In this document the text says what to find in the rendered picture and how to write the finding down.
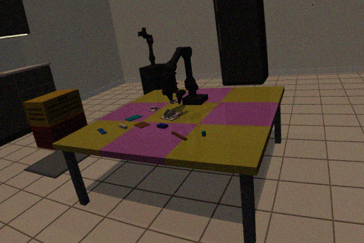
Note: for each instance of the brown flat plate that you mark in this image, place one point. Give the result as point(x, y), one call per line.
point(141, 124)

